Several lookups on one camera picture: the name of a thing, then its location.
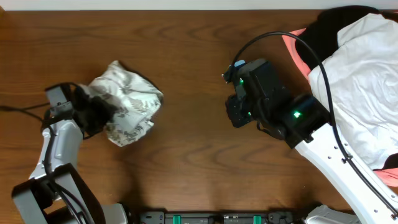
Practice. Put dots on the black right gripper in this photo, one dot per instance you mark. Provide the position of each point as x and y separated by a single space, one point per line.
236 101

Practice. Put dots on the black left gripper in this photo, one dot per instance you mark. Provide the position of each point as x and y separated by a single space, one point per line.
104 109

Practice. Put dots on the white fern print cloth bag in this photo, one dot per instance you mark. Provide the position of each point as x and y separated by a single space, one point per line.
135 98

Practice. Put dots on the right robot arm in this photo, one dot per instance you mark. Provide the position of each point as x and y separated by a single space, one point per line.
304 124

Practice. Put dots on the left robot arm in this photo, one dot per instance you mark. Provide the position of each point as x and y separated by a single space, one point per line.
55 191

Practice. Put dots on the black garment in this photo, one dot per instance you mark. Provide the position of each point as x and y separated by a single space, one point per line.
321 35

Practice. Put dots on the white garment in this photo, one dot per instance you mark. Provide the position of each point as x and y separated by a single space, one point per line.
362 75

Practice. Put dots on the pink garment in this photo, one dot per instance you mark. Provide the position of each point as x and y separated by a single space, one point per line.
388 176

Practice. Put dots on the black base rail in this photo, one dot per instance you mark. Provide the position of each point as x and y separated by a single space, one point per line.
159 217

